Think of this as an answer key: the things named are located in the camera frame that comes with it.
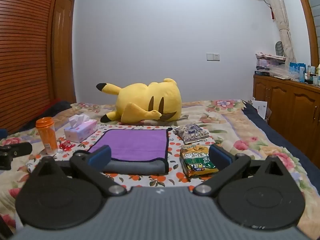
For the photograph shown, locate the beige patterned curtain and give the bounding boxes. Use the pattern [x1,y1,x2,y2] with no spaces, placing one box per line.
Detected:
[260,0,295,60]

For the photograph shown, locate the purple and white snack packet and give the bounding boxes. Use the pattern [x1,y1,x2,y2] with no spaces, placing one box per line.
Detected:
[174,123,210,145]

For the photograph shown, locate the navy blue blanket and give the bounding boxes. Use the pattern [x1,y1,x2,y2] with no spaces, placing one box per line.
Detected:
[244,100,320,178]

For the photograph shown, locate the row of toiletry bottles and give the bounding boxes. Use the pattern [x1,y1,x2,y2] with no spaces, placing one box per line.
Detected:
[306,64,320,85]

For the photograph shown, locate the wooden louvred wardrobe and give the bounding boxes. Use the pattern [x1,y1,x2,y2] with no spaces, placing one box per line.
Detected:
[0,0,62,135]

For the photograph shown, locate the blue and white boxes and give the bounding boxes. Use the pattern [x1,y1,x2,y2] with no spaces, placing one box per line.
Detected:
[289,62,307,82]

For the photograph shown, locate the clear plastic bag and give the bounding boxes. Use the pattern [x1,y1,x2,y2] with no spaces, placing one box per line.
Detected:
[269,64,293,79]

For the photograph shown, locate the white paper box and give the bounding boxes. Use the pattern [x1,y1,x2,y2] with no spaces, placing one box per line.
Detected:
[251,97,268,120]

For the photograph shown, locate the wooden door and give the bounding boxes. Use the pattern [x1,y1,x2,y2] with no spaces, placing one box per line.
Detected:
[50,0,77,104]

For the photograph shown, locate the dark small fan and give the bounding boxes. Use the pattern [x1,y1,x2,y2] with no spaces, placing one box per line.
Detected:
[274,41,285,57]

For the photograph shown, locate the orange fruit print cloth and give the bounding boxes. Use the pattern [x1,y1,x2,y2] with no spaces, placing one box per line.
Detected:
[26,124,225,193]

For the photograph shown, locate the orange plastic bottle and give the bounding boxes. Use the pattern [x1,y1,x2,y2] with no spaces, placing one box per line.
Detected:
[35,117,59,155]

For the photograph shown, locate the red candy wrapper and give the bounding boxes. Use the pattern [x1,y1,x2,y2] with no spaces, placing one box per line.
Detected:
[59,141,73,152]

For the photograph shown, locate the yellow plush toy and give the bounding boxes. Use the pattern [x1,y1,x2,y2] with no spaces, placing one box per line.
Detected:
[96,78,182,124]

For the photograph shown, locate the green instant noodle packet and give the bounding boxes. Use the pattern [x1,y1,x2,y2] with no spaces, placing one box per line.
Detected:
[180,144,219,179]

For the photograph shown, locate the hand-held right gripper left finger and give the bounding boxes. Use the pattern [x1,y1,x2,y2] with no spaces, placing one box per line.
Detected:
[26,145,127,197]

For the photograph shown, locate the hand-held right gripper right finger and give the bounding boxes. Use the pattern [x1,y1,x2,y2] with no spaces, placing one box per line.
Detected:
[193,144,295,197]

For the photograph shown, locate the purple and grey towel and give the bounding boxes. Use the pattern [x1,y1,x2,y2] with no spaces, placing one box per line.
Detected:
[88,129,170,174]

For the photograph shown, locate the dark red-trimmed blanket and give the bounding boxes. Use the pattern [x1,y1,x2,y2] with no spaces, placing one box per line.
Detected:
[19,100,73,132]

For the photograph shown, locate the pink tissue box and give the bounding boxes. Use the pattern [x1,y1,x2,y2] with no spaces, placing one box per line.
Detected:
[64,114,98,143]

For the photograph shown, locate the wooden cabinet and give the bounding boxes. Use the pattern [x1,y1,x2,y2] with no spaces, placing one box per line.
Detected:
[252,74,320,165]

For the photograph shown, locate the wooden window frame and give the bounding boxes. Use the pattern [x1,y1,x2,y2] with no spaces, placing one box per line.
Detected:
[294,0,320,68]

